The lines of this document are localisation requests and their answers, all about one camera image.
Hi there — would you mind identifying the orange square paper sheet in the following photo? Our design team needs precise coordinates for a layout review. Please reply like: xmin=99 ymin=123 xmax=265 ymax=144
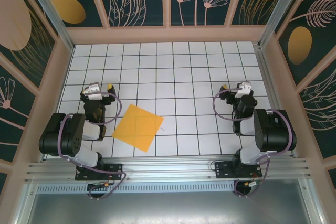
xmin=111 ymin=104 xmax=165 ymax=153

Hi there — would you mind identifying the grey metal sheet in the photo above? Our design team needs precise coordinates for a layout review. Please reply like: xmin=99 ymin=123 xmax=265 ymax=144
xmin=26 ymin=191 xmax=313 ymax=224

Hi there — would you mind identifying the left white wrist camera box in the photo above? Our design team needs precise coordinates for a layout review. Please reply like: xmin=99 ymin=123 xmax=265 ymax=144
xmin=83 ymin=83 xmax=102 ymax=101

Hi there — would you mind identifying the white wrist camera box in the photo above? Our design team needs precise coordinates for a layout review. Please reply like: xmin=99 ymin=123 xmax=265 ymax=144
xmin=234 ymin=81 xmax=253 ymax=99
xmin=83 ymin=83 xmax=102 ymax=101

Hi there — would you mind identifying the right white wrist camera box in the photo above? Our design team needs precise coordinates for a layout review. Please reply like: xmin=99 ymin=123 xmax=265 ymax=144
xmin=234 ymin=81 xmax=253 ymax=99

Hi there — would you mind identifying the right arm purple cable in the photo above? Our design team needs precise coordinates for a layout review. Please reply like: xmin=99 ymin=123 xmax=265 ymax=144
xmin=212 ymin=87 xmax=295 ymax=198

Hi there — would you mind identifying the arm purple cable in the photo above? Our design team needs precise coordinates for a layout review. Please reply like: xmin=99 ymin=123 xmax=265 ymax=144
xmin=212 ymin=87 xmax=295 ymax=198
xmin=58 ymin=91 xmax=127 ymax=200

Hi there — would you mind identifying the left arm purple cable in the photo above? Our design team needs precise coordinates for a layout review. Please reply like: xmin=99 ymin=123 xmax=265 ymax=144
xmin=58 ymin=91 xmax=127 ymax=200

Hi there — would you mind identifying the aluminium side rail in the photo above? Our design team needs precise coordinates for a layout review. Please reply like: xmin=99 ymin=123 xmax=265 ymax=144
xmin=253 ymin=42 xmax=299 ymax=158

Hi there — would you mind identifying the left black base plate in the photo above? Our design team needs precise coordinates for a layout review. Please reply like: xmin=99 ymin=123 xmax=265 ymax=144
xmin=75 ymin=163 xmax=124 ymax=182

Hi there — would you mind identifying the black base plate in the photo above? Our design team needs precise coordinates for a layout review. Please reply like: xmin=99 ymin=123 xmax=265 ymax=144
xmin=214 ymin=161 xmax=263 ymax=179
xmin=75 ymin=163 xmax=124 ymax=182

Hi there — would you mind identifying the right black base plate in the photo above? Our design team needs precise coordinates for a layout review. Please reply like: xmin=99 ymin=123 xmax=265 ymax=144
xmin=214 ymin=161 xmax=263 ymax=179

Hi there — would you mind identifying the aluminium frame post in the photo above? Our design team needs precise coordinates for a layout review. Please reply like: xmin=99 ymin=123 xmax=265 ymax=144
xmin=257 ymin=0 xmax=316 ymax=49
xmin=20 ymin=0 xmax=75 ymax=52

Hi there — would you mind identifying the long aluminium mounting rail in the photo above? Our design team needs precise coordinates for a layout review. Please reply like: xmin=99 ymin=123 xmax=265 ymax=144
xmin=25 ymin=155 xmax=314 ymax=183

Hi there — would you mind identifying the slotted grey cable duct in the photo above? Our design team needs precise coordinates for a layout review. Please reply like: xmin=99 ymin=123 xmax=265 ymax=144
xmin=36 ymin=181 xmax=237 ymax=195

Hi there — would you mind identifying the aluminium frame profile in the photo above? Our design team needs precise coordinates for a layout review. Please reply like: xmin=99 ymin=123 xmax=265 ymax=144
xmin=299 ymin=178 xmax=325 ymax=224
xmin=12 ymin=184 xmax=37 ymax=224

